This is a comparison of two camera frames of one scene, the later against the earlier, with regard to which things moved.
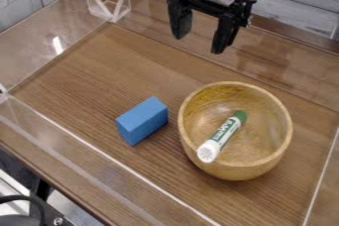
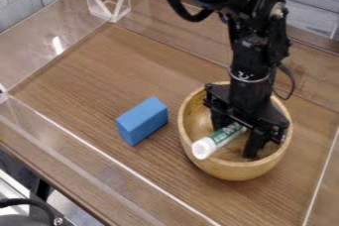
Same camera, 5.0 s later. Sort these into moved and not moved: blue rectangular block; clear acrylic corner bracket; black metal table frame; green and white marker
Moved: green and white marker
Not moved: black metal table frame; clear acrylic corner bracket; blue rectangular block
